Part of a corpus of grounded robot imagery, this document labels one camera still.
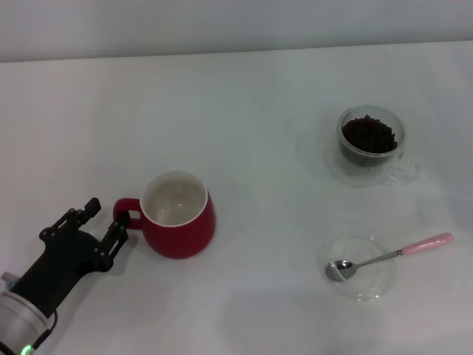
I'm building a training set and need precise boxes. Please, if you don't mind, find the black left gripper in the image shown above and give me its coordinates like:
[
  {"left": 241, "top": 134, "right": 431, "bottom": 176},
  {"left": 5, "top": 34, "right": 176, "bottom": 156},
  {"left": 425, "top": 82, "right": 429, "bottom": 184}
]
[{"left": 14, "top": 197, "right": 131, "bottom": 319}]

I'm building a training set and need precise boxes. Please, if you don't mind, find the red ceramic mug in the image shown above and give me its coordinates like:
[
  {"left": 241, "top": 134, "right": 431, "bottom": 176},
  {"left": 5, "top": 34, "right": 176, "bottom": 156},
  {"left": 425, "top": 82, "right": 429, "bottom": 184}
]
[{"left": 112, "top": 169, "right": 217, "bottom": 260}]

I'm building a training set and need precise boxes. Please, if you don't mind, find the pink handled metal spoon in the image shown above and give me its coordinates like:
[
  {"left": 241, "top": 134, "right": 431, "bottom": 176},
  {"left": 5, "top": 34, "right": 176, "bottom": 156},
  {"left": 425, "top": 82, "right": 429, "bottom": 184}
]
[{"left": 324, "top": 232, "right": 455, "bottom": 283}]

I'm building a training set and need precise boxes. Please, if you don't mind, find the pile of coffee beans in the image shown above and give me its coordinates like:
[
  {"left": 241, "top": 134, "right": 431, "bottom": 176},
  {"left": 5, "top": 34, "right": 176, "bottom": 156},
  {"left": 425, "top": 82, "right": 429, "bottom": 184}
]
[{"left": 341, "top": 114, "right": 399, "bottom": 155}]

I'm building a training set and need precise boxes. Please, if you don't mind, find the clear glass saucer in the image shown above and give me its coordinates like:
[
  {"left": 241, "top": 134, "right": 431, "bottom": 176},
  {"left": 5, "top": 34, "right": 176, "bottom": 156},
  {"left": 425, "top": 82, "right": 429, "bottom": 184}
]
[{"left": 323, "top": 139, "right": 408, "bottom": 188}]

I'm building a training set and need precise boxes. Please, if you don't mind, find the small clear glass dish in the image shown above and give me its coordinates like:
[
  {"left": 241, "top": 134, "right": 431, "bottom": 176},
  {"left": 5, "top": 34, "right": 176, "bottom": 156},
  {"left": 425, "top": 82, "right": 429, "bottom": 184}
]
[{"left": 318, "top": 236, "right": 399, "bottom": 302}]

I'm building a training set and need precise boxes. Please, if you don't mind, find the clear glass cup with handle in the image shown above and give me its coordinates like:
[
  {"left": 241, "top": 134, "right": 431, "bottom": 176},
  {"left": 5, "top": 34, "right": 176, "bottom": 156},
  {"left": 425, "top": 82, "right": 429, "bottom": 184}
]
[{"left": 335, "top": 106, "right": 421, "bottom": 183}]

